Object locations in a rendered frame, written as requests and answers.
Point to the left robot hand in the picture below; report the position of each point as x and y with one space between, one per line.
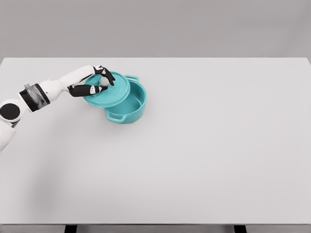
77 76

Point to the teal pot lid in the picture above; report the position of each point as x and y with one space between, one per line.
114 93

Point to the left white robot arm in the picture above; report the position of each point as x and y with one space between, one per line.
36 95

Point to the teal pot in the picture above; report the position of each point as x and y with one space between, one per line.
132 103

